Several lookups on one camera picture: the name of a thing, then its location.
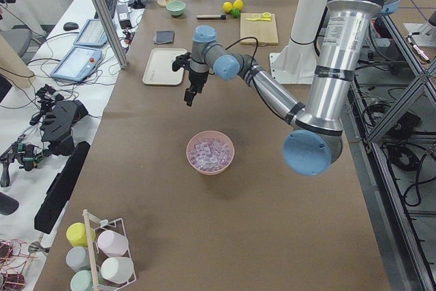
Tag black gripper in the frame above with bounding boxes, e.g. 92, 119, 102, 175
172, 52, 209, 107

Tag steel muddler black tip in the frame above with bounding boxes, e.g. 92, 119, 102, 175
196, 14, 226, 20

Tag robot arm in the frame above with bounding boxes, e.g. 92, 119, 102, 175
172, 0, 399, 176

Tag pink bowl of ice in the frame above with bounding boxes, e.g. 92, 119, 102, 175
186, 130, 235, 175

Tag pink cup in rack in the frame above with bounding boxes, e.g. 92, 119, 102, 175
97, 230, 129, 257

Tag yellow cup in rack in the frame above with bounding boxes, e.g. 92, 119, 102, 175
65, 222, 88, 247

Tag white cup in rack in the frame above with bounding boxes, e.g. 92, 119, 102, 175
100, 257, 134, 284

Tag grey cup in rack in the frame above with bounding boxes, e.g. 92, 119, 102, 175
65, 246, 91, 272

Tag green cup in rack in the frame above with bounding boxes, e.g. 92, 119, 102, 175
69, 270, 93, 291

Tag cream plastic tray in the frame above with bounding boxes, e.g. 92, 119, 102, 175
142, 48, 187, 86

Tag grey folded cloth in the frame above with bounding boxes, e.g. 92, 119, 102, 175
153, 30, 175, 44

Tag light green bowl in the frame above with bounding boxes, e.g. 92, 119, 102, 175
166, 0, 186, 17

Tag green lime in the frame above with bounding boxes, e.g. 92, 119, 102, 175
230, 8, 240, 18

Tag yellow lemon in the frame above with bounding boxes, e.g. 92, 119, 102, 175
222, 1, 233, 13
232, 0, 245, 11

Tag wooden cutting board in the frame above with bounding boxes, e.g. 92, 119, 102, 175
240, 12, 279, 45

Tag black computer mouse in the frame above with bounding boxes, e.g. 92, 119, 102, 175
63, 22, 79, 31

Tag aluminium frame post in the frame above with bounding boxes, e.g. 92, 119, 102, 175
91, 0, 128, 69

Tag white wire cup rack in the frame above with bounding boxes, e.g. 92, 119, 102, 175
82, 209, 137, 290

